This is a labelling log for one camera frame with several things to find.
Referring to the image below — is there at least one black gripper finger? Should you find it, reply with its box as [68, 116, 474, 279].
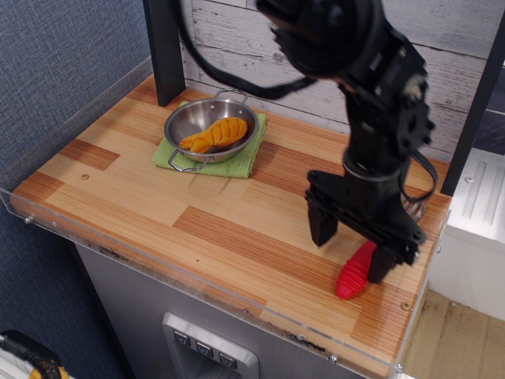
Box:
[368, 246, 402, 283]
[308, 200, 339, 246]

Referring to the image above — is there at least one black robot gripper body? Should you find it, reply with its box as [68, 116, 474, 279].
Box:
[305, 159, 426, 265]

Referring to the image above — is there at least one red handled metal fork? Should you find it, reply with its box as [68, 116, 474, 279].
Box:
[335, 195, 427, 300]

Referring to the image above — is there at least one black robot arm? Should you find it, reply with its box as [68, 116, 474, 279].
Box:
[256, 1, 436, 283]

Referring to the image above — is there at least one white ribbed side box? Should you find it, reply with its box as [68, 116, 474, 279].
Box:
[428, 148, 504, 320]

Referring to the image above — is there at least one green folded cloth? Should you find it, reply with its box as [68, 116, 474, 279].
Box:
[152, 99, 267, 178]

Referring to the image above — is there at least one orange plush fish toy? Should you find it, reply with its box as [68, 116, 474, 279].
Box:
[178, 117, 249, 154]

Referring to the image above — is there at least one silver dispenser button panel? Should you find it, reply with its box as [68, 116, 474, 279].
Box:
[162, 312, 260, 378]

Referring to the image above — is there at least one grey toy fridge cabinet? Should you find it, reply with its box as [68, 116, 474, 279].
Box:
[77, 246, 357, 378]

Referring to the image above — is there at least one clear acrylic table guard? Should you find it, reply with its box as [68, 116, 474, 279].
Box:
[1, 56, 450, 378]

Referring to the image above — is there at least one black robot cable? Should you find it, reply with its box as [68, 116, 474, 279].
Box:
[173, 0, 316, 99]

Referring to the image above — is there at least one steel pan with handles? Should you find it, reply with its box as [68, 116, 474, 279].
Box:
[161, 89, 264, 178]

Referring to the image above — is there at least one black right frame post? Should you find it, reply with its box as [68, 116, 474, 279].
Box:
[440, 15, 504, 196]

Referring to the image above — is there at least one black frame post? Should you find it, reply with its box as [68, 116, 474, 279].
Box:
[440, 15, 504, 196]
[143, 0, 185, 107]

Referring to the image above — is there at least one black left frame post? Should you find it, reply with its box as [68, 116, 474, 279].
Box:
[143, 0, 185, 107]

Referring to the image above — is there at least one black corrugated hose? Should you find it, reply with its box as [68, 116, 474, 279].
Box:
[0, 335, 60, 376]

